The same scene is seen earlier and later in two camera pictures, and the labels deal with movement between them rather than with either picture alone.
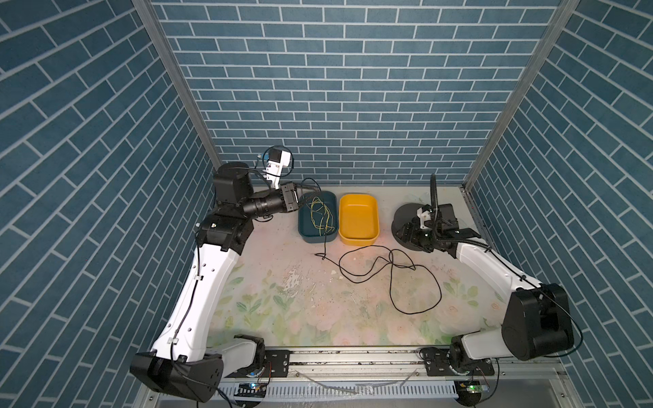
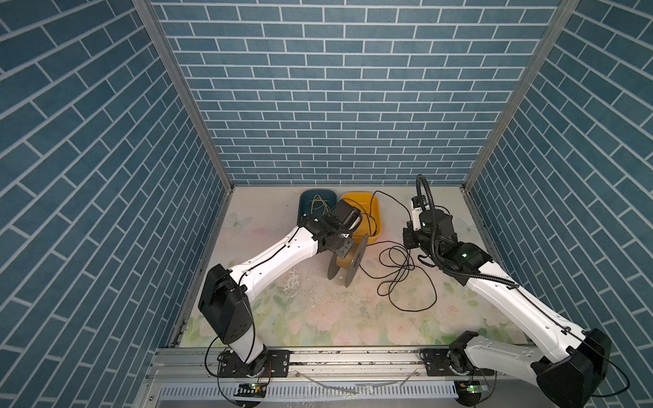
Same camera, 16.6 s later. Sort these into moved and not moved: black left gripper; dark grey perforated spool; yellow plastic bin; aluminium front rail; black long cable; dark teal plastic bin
Moved: black left gripper; dark grey perforated spool; black long cable
Not moved: dark teal plastic bin; yellow plastic bin; aluminium front rail
